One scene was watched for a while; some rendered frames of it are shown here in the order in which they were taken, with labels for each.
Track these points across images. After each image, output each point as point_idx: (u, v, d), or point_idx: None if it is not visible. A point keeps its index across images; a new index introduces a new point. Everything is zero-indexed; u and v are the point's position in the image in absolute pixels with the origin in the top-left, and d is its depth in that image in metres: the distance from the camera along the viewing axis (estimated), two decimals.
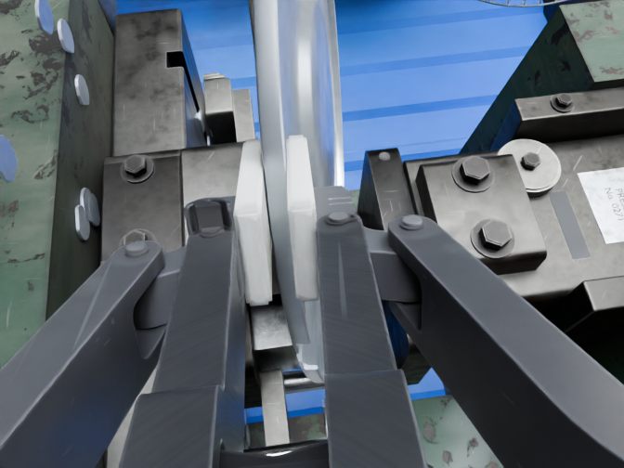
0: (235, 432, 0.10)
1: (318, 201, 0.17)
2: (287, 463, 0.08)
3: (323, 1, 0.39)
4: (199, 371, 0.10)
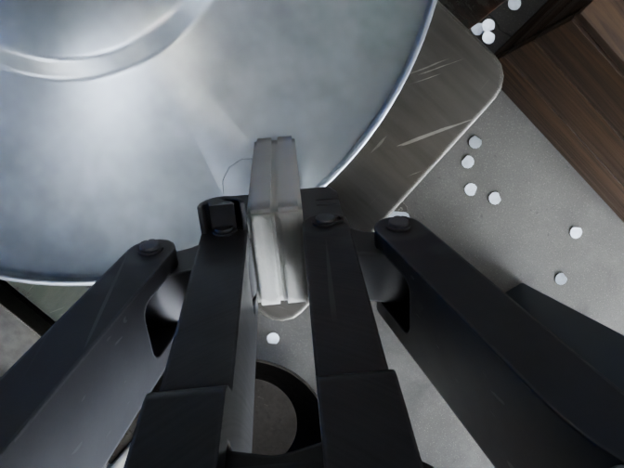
0: (243, 432, 0.10)
1: (305, 202, 0.17)
2: (287, 463, 0.08)
3: (229, 186, 0.22)
4: (207, 370, 0.10)
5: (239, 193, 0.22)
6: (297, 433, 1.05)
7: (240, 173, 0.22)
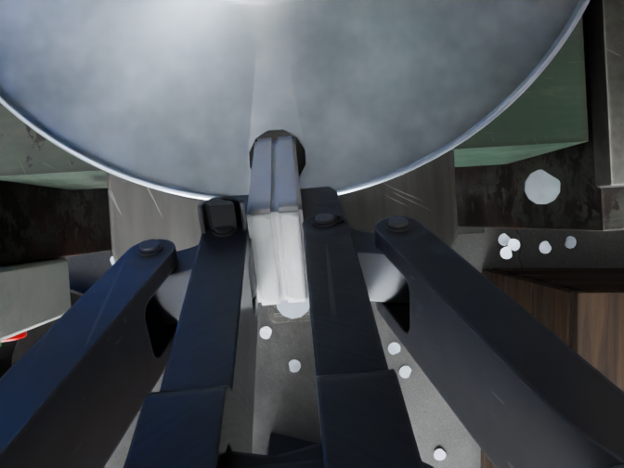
0: (243, 432, 0.10)
1: (305, 202, 0.17)
2: (287, 463, 0.08)
3: None
4: (208, 370, 0.10)
5: None
6: None
7: None
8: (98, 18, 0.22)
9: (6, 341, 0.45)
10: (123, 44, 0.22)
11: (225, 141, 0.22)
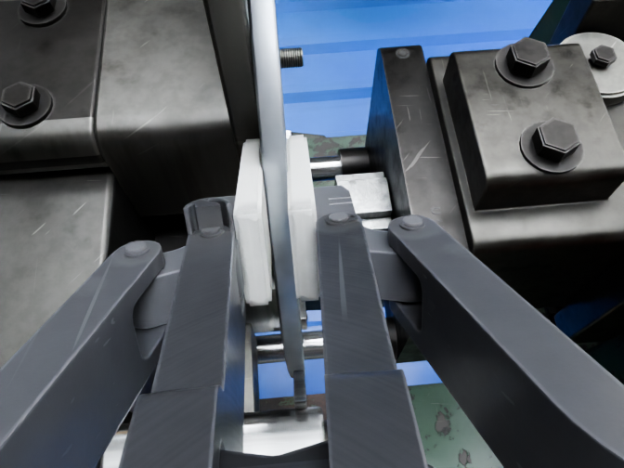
0: (235, 432, 0.10)
1: (318, 201, 0.17)
2: (287, 463, 0.08)
3: None
4: (199, 371, 0.10)
5: None
6: None
7: None
8: None
9: None
10: None
11: None
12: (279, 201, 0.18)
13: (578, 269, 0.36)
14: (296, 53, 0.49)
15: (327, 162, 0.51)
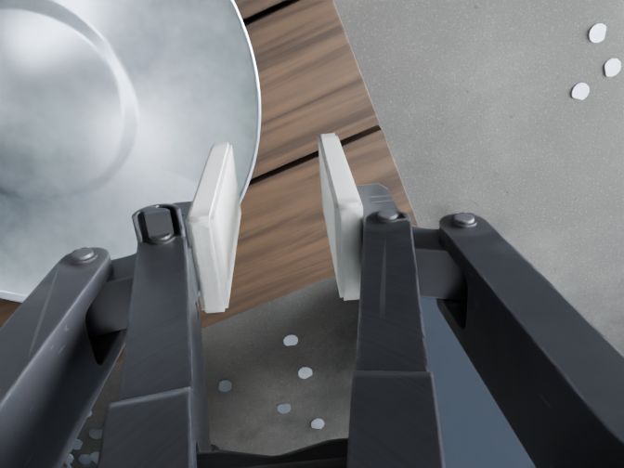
0: (204, 435, 0.10)
1: (358, 200, 0.17)
2: (287, 463, 0.08)
3: None
4: (165, 376, 0.10)
5: None
6: None
7: None
8: (176, 71, 0.35)
9: None
10: (171, 47, 0.35)
11: None
12: (260, 100, 0.36)
13: None
14: None
15: None
